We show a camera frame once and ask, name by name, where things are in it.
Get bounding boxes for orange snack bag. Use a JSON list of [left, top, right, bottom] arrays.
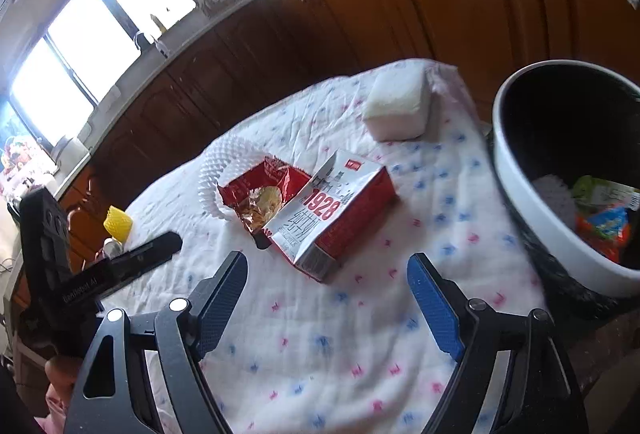
[[576, 206, 630, 264]]

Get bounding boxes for white paper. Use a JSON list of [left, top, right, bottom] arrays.
[[533, 174, 577, 230]]

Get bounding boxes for green food pouch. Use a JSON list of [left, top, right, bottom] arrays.
[[572, 175, 639, 211]]

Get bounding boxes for black white trash bin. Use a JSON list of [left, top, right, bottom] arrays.
[[492, 59, 639, 302]]

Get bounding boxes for brown lower kitchen cabinets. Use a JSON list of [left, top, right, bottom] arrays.
[[61, 0, 639, 267]]

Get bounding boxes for left hand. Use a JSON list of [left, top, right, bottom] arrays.
[[36, 356, 82, 434]]

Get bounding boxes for red crushed can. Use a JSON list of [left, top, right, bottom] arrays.
[[94, 237, 124, 262]]

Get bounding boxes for white rice cooker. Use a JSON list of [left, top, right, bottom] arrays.
[[52, 136, 89, 170]]

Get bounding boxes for red snack bag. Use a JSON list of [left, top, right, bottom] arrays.
[[218, 156, 310, 250]]

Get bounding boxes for white foam fruit net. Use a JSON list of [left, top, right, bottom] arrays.
[[198, 135, 269, 220]]

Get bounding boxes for floral white tablecloth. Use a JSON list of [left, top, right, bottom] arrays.
[[96, 58, 549, 434]]

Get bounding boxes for red white milk carton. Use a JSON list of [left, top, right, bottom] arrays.
[[264, 149, 396, 282]]

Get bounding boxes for chrome sink faucet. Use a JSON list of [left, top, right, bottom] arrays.
[[134, 31, 170, 59]]

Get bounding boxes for white tissue pack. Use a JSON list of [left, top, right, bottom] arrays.
[[362, 59, 432, 142]]

